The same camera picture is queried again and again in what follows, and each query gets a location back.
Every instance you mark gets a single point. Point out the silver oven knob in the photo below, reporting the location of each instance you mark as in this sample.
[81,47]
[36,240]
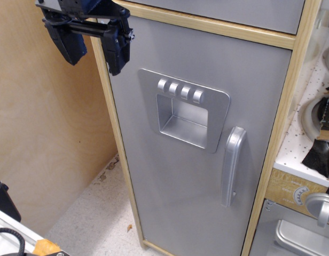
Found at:
[317,205]

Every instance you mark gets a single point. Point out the wooden toy kitchen frame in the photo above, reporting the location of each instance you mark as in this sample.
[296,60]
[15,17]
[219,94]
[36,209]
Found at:
[296,43]

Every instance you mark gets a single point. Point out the aluminium rail base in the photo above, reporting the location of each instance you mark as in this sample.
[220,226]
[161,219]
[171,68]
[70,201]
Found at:
[9,243]

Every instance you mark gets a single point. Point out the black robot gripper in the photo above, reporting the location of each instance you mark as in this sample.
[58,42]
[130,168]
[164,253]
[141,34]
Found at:
[105,19]

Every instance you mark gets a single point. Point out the silver ice dispenser panel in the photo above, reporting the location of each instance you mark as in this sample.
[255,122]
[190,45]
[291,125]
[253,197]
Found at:
[185,111]

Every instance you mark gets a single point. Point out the white speckled stove top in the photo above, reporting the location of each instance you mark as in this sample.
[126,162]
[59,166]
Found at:
[311,88]

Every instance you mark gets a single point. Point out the orange tape piece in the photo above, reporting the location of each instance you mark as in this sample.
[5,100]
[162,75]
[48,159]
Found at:
[45,247]

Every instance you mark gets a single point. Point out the silver upper freezer door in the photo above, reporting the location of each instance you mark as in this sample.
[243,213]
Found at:
[277,15]

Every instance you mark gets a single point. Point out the black device at left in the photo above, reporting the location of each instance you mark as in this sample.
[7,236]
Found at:
[6,204]

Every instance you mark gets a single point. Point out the black torn burner piece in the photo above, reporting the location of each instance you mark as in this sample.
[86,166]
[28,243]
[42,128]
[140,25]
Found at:
[320,138]

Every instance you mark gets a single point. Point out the silver oven door handle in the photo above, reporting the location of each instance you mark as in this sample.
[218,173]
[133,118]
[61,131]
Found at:
[302,241]

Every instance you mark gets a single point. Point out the silver fridge door handle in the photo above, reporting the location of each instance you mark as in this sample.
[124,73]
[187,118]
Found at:
[233,148]

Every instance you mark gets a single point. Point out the silver oven door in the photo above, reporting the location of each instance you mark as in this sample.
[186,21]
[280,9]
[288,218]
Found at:
[264,240]

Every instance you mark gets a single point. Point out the silver toy fridge door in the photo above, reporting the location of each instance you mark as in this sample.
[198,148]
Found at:
[177,186]

